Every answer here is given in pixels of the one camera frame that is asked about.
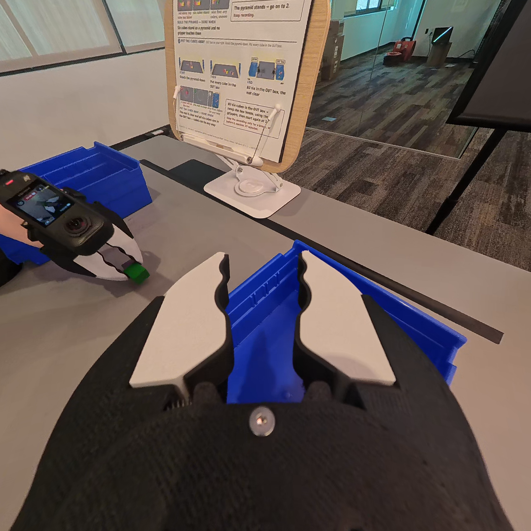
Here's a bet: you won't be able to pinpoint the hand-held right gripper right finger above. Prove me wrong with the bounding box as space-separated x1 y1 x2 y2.
293 250 397 391

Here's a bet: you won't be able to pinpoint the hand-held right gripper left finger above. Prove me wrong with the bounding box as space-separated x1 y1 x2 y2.
129 251 234 395

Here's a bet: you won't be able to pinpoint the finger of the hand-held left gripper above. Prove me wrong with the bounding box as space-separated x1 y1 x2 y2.
99 231 144 271
74 253 131 282

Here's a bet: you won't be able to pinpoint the green wooden cube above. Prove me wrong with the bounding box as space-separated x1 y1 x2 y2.
123 262 150 286

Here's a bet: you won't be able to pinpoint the blue plastic storage bin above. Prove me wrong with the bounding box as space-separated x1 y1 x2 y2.
0 141 153 266
226 239 467 405

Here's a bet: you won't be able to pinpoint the person's left hand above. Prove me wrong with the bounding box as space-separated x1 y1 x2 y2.
0 205 43 249

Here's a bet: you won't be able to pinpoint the printed instruction sheet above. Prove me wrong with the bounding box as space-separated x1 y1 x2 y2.
173 0 314 163

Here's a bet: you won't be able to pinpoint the stacked cardboard boxes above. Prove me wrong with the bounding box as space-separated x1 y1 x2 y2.
319 20 346 81

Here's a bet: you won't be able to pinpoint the red floor fan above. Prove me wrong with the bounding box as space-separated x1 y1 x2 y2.
383 37 417 67

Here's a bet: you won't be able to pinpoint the black framed floor sign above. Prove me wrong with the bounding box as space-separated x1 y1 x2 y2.
425 0 531 235

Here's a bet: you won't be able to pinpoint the glass window white frame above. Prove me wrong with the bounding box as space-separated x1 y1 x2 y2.
0 0 166 76

